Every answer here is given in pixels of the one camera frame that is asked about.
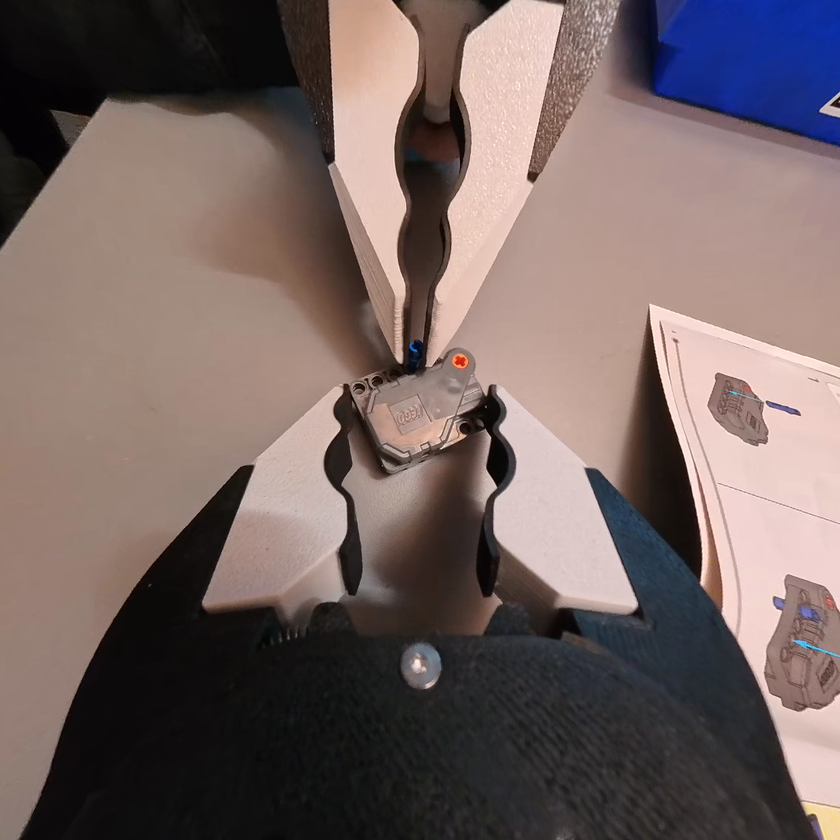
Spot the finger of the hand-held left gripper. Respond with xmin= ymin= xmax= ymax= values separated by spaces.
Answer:
xmin=423 ymin=0 xmax=567 ymax=366
xmin=327 ymin=0 xmax=429 ymax=365

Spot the white instruction booklet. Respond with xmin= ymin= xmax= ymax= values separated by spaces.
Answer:
xmin=647 ymin=303 xmax=840 ymax=796

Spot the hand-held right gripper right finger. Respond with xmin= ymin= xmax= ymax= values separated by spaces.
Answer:
xmin=478 ymin=386 xmax=642 ymax=626

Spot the yellow printed paper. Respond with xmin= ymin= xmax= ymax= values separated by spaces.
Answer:
xmin=803 ymin=801 xmax=840 ymax=840

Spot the grey toy motor block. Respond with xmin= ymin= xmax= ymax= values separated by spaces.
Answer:
xmin=348 ymin=348 xmax=490 ymax=475

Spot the blue cardboard box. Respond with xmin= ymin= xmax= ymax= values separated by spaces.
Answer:
xmin=652 ymin=0 xmax=840 ymax=147

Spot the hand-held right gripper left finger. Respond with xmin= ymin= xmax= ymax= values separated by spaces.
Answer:
xmin=202 ymin=386 xmax=363 ymax=626

